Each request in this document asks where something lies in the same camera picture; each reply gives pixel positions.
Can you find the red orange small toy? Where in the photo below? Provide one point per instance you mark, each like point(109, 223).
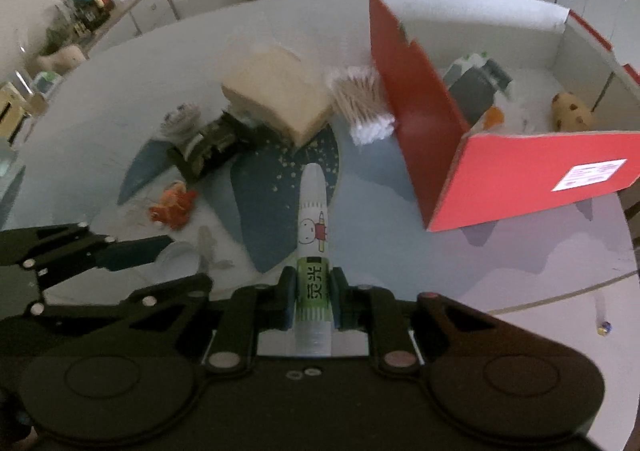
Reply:
point(174, 207)

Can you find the white side cabinet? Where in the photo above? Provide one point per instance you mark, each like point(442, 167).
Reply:
point(67, 47)

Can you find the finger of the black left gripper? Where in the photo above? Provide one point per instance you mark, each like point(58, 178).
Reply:
point(189, 292)
point(115, 250)

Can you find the white green glue tube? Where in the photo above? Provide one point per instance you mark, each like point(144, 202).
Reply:
point(313, 317)

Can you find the green white tissue pack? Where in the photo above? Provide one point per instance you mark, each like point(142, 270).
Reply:
point(476, 82)

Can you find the blue round placemat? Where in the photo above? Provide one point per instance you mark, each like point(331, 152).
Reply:
point(245, 215)

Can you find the bagged bread slice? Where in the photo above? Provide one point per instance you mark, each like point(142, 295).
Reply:
point(289, 95)

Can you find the white round lid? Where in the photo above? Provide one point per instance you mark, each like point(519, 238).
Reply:
point(178, 260)

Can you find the tan plush toy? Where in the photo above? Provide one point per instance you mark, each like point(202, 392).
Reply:
point(570, 114)

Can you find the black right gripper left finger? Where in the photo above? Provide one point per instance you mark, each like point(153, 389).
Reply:
point(240, 320)

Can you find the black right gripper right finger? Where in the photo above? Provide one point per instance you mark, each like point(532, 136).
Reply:
point(375, 312)

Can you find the black snack packet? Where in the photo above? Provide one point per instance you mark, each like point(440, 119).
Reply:
point(212, 147)

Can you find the bag of cotton swabs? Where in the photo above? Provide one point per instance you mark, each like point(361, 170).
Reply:
point(360, 99)

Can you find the red cardboard box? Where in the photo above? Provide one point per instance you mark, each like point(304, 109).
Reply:
point(511, 162)

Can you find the monster face plush pouch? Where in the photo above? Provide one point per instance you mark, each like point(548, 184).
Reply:
point(181, 124)

